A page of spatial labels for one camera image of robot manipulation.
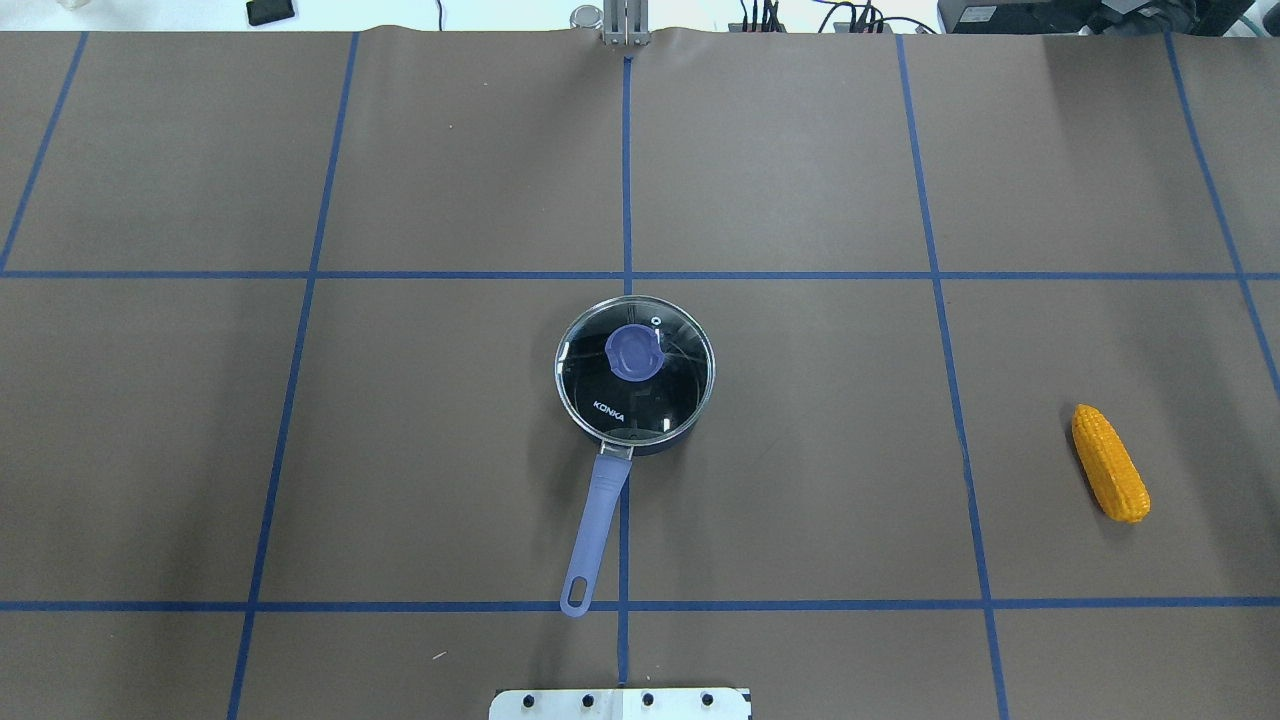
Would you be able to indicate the glass lid purple knob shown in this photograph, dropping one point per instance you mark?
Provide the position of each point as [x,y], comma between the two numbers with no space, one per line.
[635,372]

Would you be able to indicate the yellow corn cob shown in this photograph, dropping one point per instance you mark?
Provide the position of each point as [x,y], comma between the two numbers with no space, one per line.
[1114,479]

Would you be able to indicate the brown paper table mat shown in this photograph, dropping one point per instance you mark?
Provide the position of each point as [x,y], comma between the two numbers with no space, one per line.
[388,374]

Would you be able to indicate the small black device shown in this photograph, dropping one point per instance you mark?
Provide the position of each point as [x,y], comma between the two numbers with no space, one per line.
[263,12]

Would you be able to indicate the black monitor base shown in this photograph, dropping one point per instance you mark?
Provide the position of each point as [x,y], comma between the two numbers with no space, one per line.
[1118,18]

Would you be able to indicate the dark blue saucepan purple handle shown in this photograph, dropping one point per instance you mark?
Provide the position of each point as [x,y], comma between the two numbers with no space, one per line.
[609,474]

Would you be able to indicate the aluminium frame post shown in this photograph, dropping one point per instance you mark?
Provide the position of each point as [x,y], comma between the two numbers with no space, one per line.
[625,23]

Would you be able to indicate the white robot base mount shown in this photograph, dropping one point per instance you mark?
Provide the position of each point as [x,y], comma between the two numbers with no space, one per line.
[623,703]

